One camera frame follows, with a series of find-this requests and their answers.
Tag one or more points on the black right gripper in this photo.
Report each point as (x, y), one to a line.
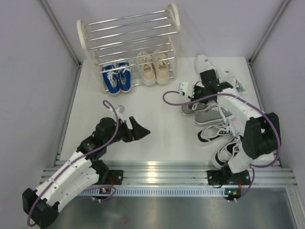
(196, 88)

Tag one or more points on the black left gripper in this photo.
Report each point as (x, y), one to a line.
(137, 132)

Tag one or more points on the grey canvas sneaker back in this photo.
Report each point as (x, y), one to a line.
(190, 109)

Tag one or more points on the grey canvas sneaker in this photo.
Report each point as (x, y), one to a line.
(190, 109)
(211, 114)

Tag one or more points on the grey canvas sneaker front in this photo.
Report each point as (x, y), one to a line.
(211, 114)

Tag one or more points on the beige lace sneaker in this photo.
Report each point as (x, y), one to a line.
(145, 68)
(161, 67)

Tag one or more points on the blue canvas sneaker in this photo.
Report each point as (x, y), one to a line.
(124, 74)
(111, 79)

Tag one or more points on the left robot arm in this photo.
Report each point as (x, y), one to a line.
(80, 172)

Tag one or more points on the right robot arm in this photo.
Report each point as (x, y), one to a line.
(261, 134)

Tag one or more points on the cream and chrome shoe rack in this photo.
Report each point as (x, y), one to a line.
(130, 38)

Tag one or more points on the white sneaker left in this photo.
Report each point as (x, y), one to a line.
(202, 63)

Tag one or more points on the white sneaker right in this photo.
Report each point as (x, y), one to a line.
(235, 82)

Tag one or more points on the black white sneaker upper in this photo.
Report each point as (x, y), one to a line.
(216, 132)

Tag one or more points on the black white sneaker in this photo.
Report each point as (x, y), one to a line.
(227, 152)
(216, 132)

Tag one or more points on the black white sneaker lower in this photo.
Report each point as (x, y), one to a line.
(227, 152)

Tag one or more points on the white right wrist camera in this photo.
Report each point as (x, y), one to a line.
(183, 89)

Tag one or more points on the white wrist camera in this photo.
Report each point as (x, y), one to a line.
(183, 89)
(118, 111)

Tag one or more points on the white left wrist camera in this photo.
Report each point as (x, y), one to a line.
(118, 111)

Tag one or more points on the aluminium mounting rail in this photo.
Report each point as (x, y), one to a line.
(153, 173)

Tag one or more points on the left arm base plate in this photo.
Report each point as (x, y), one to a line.
(111, 177)

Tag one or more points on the perforated cable duct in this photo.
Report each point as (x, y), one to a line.
(161, 192)

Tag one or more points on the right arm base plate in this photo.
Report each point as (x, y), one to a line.
(218, 178)

